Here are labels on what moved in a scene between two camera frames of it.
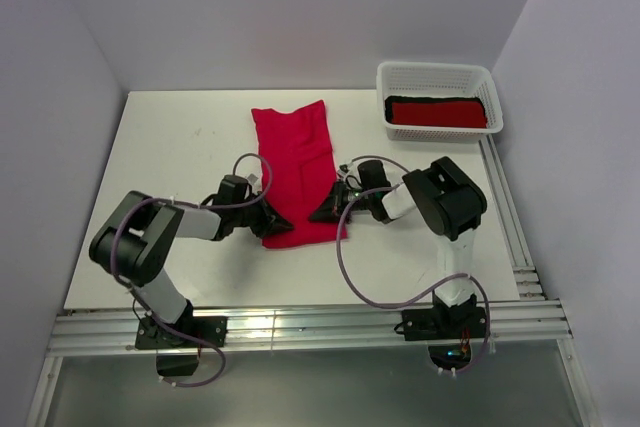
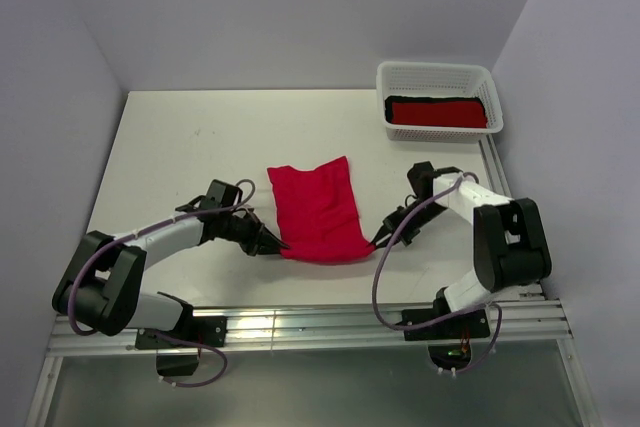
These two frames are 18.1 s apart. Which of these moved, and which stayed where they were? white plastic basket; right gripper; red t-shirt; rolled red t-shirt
Moved: red t-shirt; right gripper
Stayed: rolled red t-shirt; white plastic basket
